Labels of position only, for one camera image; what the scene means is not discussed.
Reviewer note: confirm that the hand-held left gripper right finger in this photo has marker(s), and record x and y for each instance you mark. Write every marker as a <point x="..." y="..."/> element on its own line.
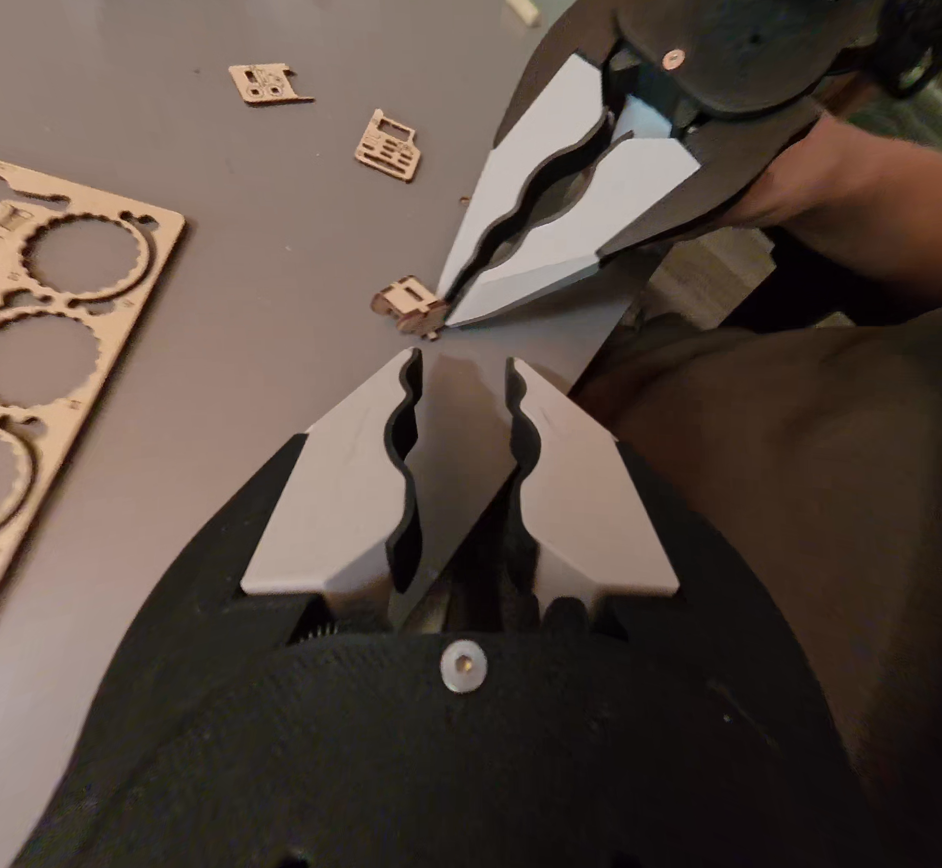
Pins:
<point x="596" y="515"/>

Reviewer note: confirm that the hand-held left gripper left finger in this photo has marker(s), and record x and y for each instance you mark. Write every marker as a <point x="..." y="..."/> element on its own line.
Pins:
<point x="324" y="500"/>

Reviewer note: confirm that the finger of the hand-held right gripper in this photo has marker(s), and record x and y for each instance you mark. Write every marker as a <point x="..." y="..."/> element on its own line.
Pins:
<point x="589" y="228"/>
<point x="537" y="132"/>

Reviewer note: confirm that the small assembled wooden puzzle part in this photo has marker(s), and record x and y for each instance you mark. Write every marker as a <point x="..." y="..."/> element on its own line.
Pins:
<point x="408" y="301"/>

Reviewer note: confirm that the grey desk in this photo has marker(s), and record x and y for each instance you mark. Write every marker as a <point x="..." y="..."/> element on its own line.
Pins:
<point x="294" y="309"/>

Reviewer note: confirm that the small white block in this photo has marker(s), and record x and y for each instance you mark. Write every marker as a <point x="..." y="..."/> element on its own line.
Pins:
<point x="522" y="4"/>

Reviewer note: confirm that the flat wooden piece with slots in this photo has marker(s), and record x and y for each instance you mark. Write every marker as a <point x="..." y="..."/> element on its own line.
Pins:
<point x="386" y="147"/>

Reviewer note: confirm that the person's dark brown clothing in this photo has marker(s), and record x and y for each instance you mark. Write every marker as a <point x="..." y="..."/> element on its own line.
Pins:
<point x="773" y="456"/>

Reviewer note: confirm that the flat wooden piece with notch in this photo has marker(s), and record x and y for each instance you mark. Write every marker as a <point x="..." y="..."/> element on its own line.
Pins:
<point x="269" y="84"/>

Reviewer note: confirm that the laser-cut wooden puzzle sheet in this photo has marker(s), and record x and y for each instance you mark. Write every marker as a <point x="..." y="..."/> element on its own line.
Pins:
<point x="140" y="279"/>

